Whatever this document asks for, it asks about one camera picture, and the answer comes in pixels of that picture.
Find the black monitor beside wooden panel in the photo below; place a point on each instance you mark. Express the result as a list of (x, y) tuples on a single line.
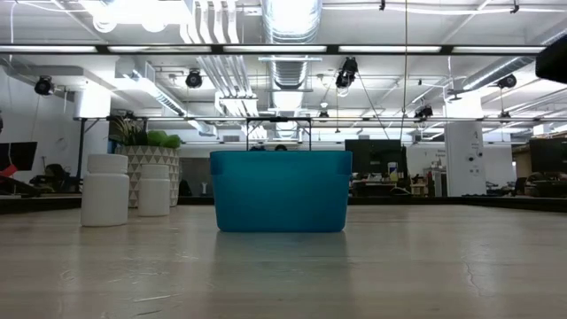
[(549, 155)]

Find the white triangle-patterned plant pot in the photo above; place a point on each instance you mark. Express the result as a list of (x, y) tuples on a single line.
[(150, 156)]

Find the white square pillar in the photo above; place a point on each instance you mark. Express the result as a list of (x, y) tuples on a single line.
[(465, 150)]

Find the black overhead light bar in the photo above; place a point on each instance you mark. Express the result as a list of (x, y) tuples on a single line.
[(217, 49)]

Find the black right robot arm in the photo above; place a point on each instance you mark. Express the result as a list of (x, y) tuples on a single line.
[(553, 62)]

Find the person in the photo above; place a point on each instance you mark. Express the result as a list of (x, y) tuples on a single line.
[(281, 148)]

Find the red object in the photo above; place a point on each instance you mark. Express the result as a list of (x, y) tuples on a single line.
[(8, 170)]

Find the white plastic pill bottle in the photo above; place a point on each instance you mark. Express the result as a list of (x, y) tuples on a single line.
[(153, 195), (105, 195)]

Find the wide black monitor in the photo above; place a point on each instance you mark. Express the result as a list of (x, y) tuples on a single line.
[(372, 155)]

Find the green succulent plant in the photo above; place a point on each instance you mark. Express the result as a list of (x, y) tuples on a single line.
[(157, 138)]

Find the black aluminium table frame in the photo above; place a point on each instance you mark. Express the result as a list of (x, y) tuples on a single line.
[(443, 201)]

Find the black monitor with tilted screen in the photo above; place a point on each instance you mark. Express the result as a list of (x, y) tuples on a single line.
[(17, 155)]

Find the silver ventilation duct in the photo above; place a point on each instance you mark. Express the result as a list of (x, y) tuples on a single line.
[(290, 26)]

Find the blue plastic basket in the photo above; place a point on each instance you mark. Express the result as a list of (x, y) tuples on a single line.
[(281, 190)]

